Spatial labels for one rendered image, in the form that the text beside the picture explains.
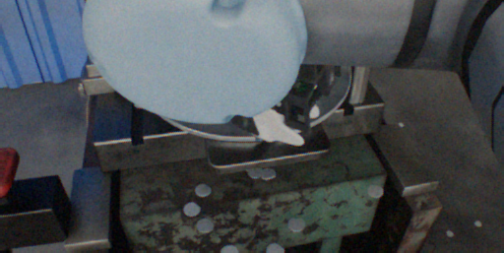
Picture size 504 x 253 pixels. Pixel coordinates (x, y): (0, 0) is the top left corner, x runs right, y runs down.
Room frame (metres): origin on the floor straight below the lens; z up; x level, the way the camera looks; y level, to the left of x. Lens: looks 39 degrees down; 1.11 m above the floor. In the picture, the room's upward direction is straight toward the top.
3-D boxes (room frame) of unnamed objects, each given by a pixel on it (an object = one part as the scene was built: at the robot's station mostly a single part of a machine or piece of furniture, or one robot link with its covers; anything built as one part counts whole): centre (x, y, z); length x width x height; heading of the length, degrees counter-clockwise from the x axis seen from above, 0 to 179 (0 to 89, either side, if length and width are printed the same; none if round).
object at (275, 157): (0.44, 0.00, 0.72); 0.25 x 0.14 x 0.14; 12
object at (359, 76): (0.52, -0.16, 0.75); 0.03 x 0.03 x 0.10; 12
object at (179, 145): (0.61, 0.04, 0.68); 0.45 x 0.30 x 0.06; 102
